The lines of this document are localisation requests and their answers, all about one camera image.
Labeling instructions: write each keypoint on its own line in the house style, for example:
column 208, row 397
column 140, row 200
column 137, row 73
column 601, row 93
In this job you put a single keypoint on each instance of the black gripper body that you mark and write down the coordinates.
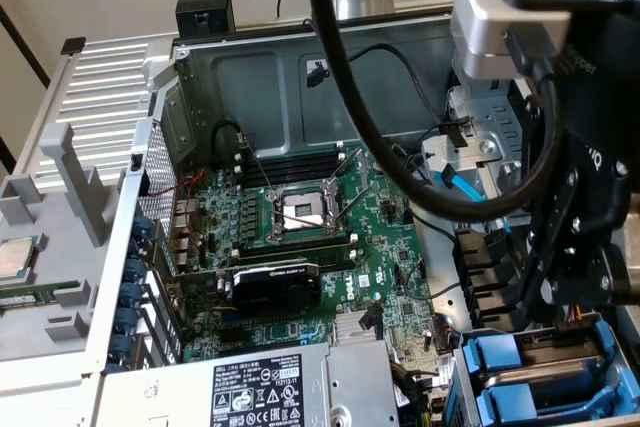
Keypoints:
column 610, row 112

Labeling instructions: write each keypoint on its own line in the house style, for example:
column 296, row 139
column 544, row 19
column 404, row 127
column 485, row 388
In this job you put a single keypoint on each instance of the hard disk with blue bracket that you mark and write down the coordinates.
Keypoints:
column 510, row 402
column 492, row 352

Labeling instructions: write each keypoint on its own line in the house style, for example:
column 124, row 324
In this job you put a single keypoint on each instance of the grey disk bay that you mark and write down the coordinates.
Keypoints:
column 462, row 392

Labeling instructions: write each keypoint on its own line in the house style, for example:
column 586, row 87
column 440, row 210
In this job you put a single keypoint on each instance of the black plastic shroud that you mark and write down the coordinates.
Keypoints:
column 480, row 267

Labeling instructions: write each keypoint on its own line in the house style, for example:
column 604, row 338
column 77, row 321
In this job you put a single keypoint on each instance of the silver drive cage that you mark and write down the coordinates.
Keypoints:
column 490, row 117

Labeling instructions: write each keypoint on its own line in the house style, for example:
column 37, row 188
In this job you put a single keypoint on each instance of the green motherboard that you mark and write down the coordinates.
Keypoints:
column 380, row 247

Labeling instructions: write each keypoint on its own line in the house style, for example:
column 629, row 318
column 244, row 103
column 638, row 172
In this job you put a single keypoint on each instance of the black plug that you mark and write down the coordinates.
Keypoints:
column 372, row 319

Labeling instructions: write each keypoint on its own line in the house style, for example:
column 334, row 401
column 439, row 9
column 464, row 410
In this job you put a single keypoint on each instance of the metal locking lever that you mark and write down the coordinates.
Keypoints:
column 357, row 203
column 346, row 164
column 255, row 162

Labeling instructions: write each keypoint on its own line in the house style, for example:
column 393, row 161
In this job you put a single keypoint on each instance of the silver heat sink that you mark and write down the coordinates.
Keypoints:
column 350, row 327

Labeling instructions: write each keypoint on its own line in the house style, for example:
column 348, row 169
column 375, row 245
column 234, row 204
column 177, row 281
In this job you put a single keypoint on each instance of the metal socket cover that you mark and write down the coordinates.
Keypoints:
column 332, row 197

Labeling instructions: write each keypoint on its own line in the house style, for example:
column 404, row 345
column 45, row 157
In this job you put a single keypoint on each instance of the black RAM slot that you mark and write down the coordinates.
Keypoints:
column 300, row 259
column 290, row 161
column 290, row 173
column 295, row 242

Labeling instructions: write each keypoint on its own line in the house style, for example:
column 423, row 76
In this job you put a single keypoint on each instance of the CPU socket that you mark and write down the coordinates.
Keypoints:
column 300, row 209

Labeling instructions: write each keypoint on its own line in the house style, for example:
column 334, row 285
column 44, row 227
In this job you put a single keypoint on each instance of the black graphics card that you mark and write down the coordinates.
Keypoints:
column 275, row 287

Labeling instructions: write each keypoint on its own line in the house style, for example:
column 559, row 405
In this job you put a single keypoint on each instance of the black expansion slot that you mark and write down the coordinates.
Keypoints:
column 237, row 336

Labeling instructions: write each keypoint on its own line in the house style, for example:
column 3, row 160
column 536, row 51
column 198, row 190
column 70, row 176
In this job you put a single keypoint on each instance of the silver power supply with label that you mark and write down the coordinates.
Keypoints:
column 250, row 387

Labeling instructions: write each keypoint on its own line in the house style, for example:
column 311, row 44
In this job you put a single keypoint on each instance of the open PC case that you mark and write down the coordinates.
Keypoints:
column 240, row 97

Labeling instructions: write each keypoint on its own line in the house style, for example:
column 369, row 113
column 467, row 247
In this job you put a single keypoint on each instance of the blue expansion card latch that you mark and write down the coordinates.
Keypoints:
column 142, row 226
column 128, row 321
column 135, row 271
column 132, row 295
column 122, row 348
column 137, row 249

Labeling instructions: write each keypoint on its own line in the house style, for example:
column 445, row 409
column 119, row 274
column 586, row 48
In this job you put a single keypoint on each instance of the black case latch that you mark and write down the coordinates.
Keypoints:
column 136, row 162

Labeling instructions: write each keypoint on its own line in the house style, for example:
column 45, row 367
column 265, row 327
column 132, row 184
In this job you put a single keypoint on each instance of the grey parts rack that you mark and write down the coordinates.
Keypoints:
column 65, row 257

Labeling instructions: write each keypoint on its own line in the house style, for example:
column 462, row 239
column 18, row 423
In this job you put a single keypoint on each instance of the green RAM stick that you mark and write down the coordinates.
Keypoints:
column 30, row 292

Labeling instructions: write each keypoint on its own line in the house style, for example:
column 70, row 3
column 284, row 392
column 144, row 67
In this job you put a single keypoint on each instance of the silver CPU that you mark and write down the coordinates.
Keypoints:
column 15, row 258

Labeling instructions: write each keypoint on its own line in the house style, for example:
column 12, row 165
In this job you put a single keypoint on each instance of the black box bracket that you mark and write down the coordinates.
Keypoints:
column 205, row 9

